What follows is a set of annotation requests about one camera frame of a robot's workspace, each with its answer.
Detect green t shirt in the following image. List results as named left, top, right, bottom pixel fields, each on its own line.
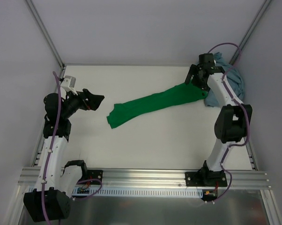
left=107, top=83, right=208, bottom=129

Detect aluminium frame post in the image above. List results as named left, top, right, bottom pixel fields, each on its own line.
left=26, top=0, right=66, bottom=68
left=235, top=0, right=273, bottom=52

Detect purple cable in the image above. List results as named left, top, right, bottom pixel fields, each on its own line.
left=206, top=42, right=252, bottom=204
left=41, top=71, right=63, bottom=225

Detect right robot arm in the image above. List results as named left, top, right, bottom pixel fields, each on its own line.
left=185, top=53, right=252, bottom=187

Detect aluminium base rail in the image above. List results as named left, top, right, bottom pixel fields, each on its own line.
left=18, top=166, right=272, bottom=188

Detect blue grey t shirt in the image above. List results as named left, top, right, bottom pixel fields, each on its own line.
left=204, top=52, right=245, bottom=107

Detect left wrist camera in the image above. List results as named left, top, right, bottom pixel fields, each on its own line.
left=60, top=75, right=76, bottom=93

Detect right aluminium frame post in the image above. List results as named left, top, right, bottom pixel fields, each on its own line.
left=235, top=0, right=273, bottom=52

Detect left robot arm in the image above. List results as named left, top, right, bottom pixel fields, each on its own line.
left=23, top=89, right=104, bottom=223

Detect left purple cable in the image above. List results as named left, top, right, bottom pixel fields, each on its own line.
left=41, top=71, right=63, bottom=225

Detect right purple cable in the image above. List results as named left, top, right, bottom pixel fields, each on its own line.
left=206, top=42, right=252, bottom=204

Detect white slotted cable duct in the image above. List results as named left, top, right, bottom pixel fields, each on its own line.
left=72, top=187, right=203, bottom=198

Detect left aluminium frame post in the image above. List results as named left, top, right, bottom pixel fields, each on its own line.
left=26, top=0, right=66, bottom=68

